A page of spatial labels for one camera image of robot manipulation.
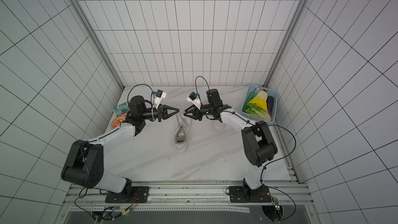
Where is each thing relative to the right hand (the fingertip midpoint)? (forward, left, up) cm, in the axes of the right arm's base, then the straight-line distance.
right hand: (180, 113), depth 83 cm
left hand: (-3, +1, +6) cm, 7 cm away
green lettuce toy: (+13, -44, -11) cm, 47 cm away
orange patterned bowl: (0, +43, -12) cm, 45 cm away
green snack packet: (+11, +44, -14) cm, 48 cm away
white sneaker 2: (+1, -21, -12) cm, 24 cm away
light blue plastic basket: (+34, -46, -12) cm, 58 cm away
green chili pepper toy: (+26, -44, -16) cm, 54 cm away
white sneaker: (-3, -1, -8) cm, 8 cm away
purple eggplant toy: (+24, -58, -15) cm, 65 cm away
